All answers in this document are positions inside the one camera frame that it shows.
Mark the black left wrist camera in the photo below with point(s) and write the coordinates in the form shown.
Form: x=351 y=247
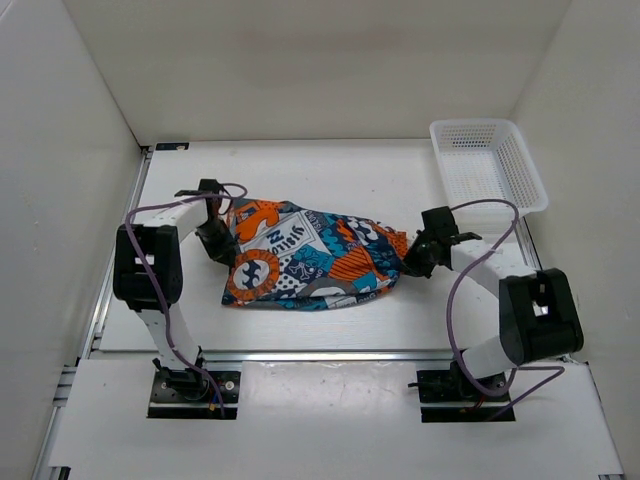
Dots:
x=210 y=186

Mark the white plastic mesh basket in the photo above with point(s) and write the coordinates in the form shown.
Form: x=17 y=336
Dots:
x=483 y=162

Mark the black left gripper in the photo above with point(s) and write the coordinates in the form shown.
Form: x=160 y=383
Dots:
x=219 y=253

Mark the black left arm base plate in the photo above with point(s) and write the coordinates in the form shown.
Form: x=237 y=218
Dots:
x=175 y=400

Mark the colourful patterned shorts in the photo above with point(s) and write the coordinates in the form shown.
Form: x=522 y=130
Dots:
x=294 y=258

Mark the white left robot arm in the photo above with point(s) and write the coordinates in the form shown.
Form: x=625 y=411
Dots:
x=148 y=278

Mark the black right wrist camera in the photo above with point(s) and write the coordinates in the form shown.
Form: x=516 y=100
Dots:
x=439 y=223

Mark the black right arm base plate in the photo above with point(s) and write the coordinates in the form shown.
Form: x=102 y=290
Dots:
x=446 y=397

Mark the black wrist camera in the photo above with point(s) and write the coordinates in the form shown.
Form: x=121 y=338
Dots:
x=210 y=186
x=439 y=223

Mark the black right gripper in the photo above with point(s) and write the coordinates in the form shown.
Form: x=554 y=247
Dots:
x=410 y=263

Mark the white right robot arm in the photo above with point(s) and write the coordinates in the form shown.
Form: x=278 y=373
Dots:
x=537 y=316

